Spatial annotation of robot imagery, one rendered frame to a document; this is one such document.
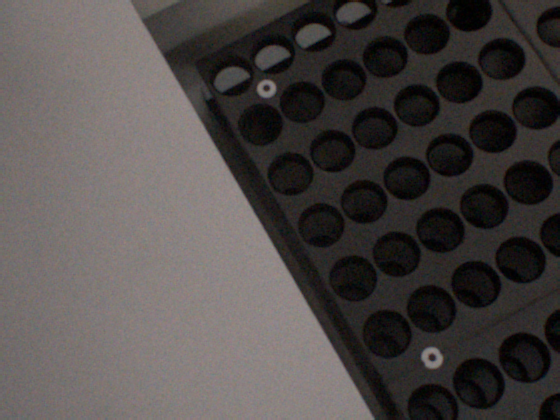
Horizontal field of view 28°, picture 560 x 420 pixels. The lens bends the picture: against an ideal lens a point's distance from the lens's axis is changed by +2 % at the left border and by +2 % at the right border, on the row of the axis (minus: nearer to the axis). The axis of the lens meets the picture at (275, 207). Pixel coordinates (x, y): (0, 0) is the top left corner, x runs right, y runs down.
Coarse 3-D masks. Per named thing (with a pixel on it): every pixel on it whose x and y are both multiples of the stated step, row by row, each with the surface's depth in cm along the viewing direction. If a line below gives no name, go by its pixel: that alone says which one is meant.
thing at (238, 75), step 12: (384, 0) 39; (348, 12) 39; (360, 12) 39; (300, 36) 39; (312, 36) 39; (324, 36) 39; (276, 48) 39; (264, 60) 39; (276, 60) 39; (240, 72) 39; (216, 84) 38; (228, 84) 38; (204, 96) 39
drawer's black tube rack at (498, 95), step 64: (448, 0) 33; (512, 0) 33; (320, 64) 33; (384, 64) 36; (448, 64) 33; (512, 64) 36; (256, 128) 35; (320, 128) 32; (384, 128) 35; (448, 128) 32; (512, 128) 32; (256, 192) 35; (320, 192) 32; (384, 192) 31; (448, 192) 31; (512, 192) 34; (320, 256) 31; (384, 256) 34; (448, 256) 31; (512, 256) 34; (384, 320) 33; (448, 320) 33; (512, 320) 30; (384, 384) 30; (448, 384) 30; (512, 384) 30
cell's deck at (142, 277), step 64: (0, 0) 29; (64, 0) 29; (128, 0) 29; (0, 64) 28; (64, 64) 28; (128, 64) 28; (0, 128) 28; (64, 128) 28; (128, 128) 28; (192, 128) 27; (0, 192) 27; (64, 192) 27; (128, 192) 27; (192, 192) 27; (0, 256) 27; (64, 256) 27; (128, 256) 27; (192, 256) 26; (256, 256) 26; (0, 320) 26; (64, 320) 26; (128, 320) 26; (192, 320) 26; (256, 320) 26; (0, 384) 26; (64, 384) 26; (128, 384) 26; (192, 384) 25; (256, 384) 25; (320, 384) 25
